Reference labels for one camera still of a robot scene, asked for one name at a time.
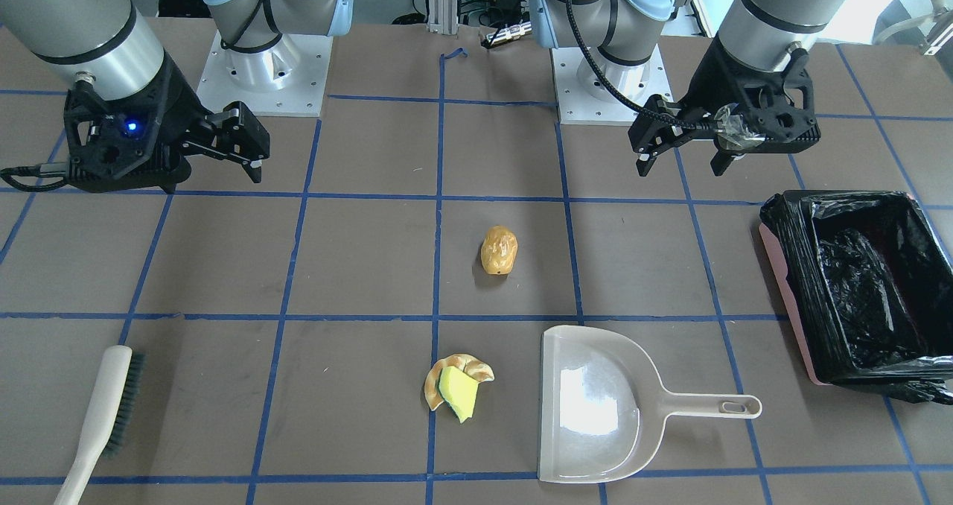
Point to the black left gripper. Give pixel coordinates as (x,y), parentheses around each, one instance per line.
(700,91)

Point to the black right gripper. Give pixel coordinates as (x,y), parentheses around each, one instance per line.
(181,105)

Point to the brown toy potato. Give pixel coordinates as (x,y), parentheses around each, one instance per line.
(498,251)

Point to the beige hand brush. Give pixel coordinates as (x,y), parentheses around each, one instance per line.
(107,417)

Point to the beige plastic dustpan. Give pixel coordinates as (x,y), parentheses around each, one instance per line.
(603,408)

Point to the yellow green sponge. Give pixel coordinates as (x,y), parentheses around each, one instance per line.
(459,390)

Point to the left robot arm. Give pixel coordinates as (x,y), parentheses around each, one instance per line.
(616,39)

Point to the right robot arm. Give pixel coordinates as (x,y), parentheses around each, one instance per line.
(111,43)

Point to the pink bin with black bag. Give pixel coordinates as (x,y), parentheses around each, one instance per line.
(867,289)

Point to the aluminium profile post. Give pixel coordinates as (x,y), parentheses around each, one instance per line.
(443,17)

